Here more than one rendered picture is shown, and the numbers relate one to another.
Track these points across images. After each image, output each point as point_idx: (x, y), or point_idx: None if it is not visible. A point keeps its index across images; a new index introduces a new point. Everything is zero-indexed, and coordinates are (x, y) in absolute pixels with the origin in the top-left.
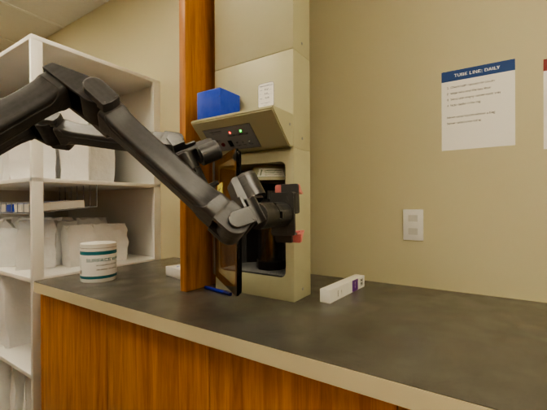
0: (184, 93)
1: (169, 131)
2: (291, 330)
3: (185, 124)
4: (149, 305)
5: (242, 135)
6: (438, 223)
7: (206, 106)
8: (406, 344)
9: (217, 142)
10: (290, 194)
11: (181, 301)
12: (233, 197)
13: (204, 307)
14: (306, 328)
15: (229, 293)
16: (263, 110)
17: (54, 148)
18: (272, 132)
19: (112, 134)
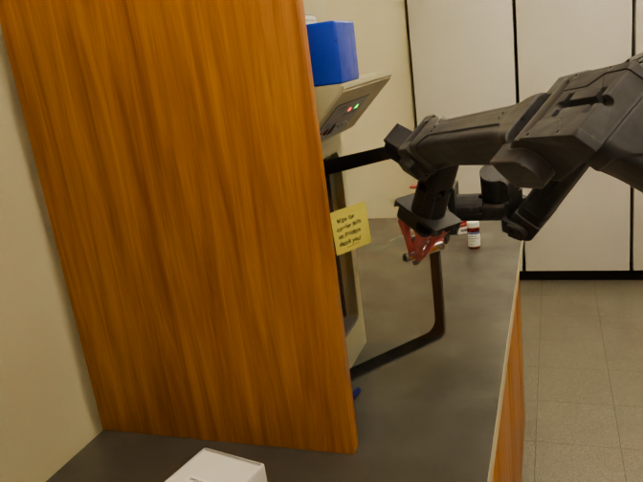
0: (303, 10)
1: (431, 115)
2: (462, 323)
3: (314, 89)
4: (461, 445)
5: (350, 113)
6: None
7: (346, 54)
8: (450, 284)
9: (325, 128)
10: (457, 184)
11: (417, 423)
12: (513, 192)
13: (432, 391)
14: (449, 319)
15: (360, 388)
16: (388, 76)
17: (541, 188)
18: (364, 108)
19: None
